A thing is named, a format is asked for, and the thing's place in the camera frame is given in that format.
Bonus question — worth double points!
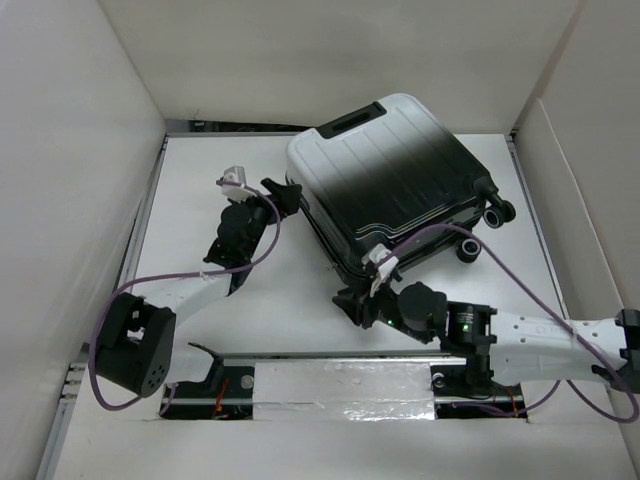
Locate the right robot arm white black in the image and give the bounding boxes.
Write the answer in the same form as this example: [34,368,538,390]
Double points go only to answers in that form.
[332,282,639,396]

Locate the purple cable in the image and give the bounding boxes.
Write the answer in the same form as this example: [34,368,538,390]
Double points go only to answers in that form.
[87,181,282,413]
[379,223,640,426]

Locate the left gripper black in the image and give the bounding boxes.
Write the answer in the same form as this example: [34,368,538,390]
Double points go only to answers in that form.
[228,179,298,259]

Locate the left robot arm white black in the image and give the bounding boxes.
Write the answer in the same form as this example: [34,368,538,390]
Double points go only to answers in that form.
[88,173,302,410]

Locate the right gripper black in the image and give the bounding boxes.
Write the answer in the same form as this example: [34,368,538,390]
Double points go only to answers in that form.
[332,271,432,344]

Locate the white black hard-shell suitcase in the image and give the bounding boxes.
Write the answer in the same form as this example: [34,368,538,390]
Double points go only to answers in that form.
[285,93,516,286]

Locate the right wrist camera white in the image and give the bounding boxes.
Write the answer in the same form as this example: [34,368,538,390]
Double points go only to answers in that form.
[361,243,399,298]

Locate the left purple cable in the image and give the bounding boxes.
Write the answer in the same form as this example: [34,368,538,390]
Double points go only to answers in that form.
[87,181,282,413]

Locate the silver taped mounting rail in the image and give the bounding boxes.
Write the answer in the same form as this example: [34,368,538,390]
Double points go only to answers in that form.
[159,356,525,422]

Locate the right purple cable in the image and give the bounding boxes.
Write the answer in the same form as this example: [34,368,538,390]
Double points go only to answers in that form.
[379,223,640,426]

